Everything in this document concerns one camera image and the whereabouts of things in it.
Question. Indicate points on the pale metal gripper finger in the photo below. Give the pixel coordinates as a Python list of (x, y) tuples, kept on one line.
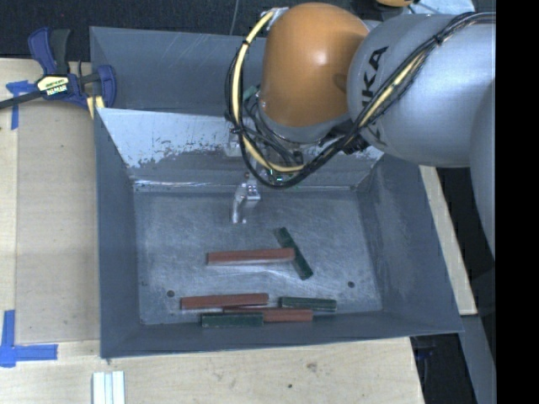
[(254, 193), (238, 208)]

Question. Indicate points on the red-brown flat block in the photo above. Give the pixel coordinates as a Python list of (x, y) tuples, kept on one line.
[(288, 315), (223, 301), (250, 256)]

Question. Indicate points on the grey metal bin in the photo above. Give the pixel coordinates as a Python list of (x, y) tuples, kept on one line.
[(177, 234)]

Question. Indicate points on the dark green flat block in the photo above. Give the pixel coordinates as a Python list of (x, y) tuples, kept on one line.
[(300, 259), (231, 320), (308, 304)]

